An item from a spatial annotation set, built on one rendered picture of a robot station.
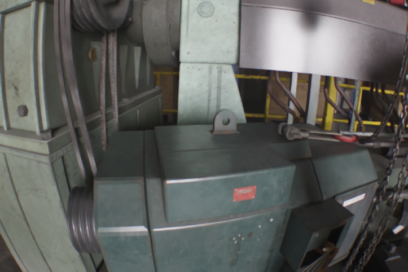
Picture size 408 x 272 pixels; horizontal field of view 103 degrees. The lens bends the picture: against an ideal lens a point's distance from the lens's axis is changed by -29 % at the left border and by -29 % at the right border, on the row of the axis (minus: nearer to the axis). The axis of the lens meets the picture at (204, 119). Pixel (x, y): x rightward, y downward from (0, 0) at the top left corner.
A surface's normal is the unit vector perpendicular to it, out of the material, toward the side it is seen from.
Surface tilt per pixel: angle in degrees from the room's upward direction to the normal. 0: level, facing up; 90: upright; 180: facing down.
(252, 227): 90
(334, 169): 45
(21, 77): 90
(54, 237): 90
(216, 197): 90
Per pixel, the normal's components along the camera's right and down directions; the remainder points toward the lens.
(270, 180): 0.25, 0.25
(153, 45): -0.09, 0.81
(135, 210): 0.20, -0.51
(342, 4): -0.08, 0.04
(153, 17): -0.10, 0.40
